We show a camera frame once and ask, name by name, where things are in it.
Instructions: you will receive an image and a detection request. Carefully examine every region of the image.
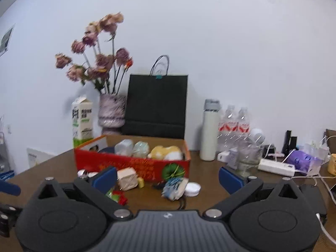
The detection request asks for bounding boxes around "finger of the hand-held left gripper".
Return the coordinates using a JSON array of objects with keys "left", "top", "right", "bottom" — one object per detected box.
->
[
  {"left": 0, "top": 180, "right": 21, "bottom": 196},
  {"left": 0, "top": 202, "right": 23, "bottom": 238}
]

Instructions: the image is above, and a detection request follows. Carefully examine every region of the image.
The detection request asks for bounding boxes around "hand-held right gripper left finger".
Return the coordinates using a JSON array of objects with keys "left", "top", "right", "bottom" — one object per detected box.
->
[{"left": 31, "top": 166, "right": 133, "bottom": 221}]

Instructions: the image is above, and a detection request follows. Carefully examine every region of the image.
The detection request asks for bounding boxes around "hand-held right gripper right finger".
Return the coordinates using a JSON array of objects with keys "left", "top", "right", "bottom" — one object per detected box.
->
[{"left": 203, "top": 166, "right": 306, "bottom": 221}]

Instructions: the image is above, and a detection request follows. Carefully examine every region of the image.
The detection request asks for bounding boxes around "brown wooden desktop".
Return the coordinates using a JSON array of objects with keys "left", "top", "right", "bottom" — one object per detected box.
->
[{"left": 0, "top": 134, "right": 336, "bottom": 252}]

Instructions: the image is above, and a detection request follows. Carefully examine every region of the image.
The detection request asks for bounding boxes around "beige cube box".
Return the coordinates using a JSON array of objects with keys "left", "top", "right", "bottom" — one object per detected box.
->
[{"left": 117, "top": 167, "right": 139, "bottom": 191}]

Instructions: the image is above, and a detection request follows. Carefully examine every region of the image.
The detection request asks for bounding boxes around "small white box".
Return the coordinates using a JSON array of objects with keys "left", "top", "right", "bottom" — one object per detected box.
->
[{"left": 217, "top": 148, "right": 238, "bottom": 169}]

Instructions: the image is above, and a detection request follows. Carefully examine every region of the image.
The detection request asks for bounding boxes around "clear glass cup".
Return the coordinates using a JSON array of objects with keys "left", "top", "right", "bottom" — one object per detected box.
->
[{"left": 235, "top": 136, "right": 263, "bottom": 178}]

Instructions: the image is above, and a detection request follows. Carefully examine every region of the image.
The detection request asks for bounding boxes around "red cardboard box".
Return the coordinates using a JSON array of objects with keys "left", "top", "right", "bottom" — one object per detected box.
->
[{"left": 74, "top": 134, "right": 191, "bottom": 182}]

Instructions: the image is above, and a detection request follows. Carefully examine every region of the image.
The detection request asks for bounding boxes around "white wrapped packet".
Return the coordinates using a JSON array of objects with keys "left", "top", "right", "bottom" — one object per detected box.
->
[{"left": 114, "top": 139, "right": 134, "bottom": 157}]

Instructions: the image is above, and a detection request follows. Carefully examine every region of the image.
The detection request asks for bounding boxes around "white round lid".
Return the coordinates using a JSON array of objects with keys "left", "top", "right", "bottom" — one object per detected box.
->
[{"left": 184, "top": 182, "right": 202, "bottom": 197}]

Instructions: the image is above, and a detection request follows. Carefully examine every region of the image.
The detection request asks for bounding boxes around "white paper sheet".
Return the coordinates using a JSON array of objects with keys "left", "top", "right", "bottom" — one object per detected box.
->
[{"left": 26, "top": 147, "right": 57, "bottom": 167}]

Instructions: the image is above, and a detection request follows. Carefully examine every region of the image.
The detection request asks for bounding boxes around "white power strip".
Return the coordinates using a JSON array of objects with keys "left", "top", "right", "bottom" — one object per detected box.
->
[{"left": 258, "top": 158, "right": 296, "bottom": 177}]

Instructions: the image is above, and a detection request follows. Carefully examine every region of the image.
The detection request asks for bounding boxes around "pale green wrapped packet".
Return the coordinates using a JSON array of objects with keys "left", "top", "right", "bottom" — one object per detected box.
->
[{"left": 132, "top": 141, "right": 151, "bottom": 159}]

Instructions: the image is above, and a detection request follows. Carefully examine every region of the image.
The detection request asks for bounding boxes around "black charger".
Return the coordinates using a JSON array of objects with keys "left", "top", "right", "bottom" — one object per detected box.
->
[{"left": 262, "top": 144, "right": 277, "bottom": 156}]

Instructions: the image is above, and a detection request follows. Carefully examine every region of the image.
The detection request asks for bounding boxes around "white bottle with grey lid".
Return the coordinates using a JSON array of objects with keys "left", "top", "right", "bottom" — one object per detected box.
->
[{"left": 200, "top": 99, "right": 220, "bottom": 161}]

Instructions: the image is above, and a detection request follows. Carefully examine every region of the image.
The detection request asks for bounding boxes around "clear water bottle red label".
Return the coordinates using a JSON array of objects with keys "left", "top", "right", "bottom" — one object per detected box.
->
[
  {"left": 217, "top": 105, "right": 238, "bottom": 154},
  {"left": 236, "top": 107, "right": 250, "bottom": 140}
]

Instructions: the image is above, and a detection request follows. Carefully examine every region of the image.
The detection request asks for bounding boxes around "blue white snack packet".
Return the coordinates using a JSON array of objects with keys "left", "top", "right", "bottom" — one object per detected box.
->
[{"left": 161, "top": 177, "right": 189, "bottom": 201}]

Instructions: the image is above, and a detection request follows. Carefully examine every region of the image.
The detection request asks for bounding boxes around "white green milk carton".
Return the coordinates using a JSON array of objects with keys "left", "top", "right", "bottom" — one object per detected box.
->
[{"left": 71, "top": 96, "right": 95, "bottom": 148}]

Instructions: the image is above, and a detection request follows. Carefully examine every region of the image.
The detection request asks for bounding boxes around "yellow white plush toy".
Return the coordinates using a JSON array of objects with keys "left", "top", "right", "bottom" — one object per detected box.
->
[{"left": 147, "top": 145, "right": 184, "bottom": 161}]

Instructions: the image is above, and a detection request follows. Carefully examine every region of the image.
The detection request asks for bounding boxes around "pink patterned vase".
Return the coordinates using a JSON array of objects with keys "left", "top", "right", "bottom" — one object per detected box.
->
[{"left": 98, "top": 94, "right": 127, "bottom": 136}]

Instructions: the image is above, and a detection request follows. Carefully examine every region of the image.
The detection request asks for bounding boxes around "purple plastic bag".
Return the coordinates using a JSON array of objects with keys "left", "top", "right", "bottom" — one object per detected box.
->
[{"left": 286, "top": 143, "right": 329, "bottom": 176}]

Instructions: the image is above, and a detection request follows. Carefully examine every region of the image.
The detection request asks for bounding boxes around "black paper bag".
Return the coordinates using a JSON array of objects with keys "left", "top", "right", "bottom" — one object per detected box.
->
[{"left": 121, "top": 55, "right": 189, "bottom": 140}]

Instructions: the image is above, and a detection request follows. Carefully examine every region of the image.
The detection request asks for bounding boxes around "yellow container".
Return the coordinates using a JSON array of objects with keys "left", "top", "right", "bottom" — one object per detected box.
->
[{"left": 328, "top": 154, "right": 336, "bottom": 176}]

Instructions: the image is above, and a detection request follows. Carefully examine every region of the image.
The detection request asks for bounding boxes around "dried pink flower bouquet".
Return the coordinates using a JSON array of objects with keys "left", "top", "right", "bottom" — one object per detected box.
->
[{"left": 55, "top": 12, "right": 134, "bottom": 95}]

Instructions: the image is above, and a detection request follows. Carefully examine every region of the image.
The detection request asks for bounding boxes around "white cable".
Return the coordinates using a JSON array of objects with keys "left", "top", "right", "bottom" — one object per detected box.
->
[{"left": 316, "top": 213, "right": 336, "bottom": 245}]

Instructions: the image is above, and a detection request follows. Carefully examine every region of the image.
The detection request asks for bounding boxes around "wall poster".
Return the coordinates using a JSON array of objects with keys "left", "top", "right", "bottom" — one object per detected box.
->
[{"left": 0, "top": 24, "right": 16, "bottom": 57}]

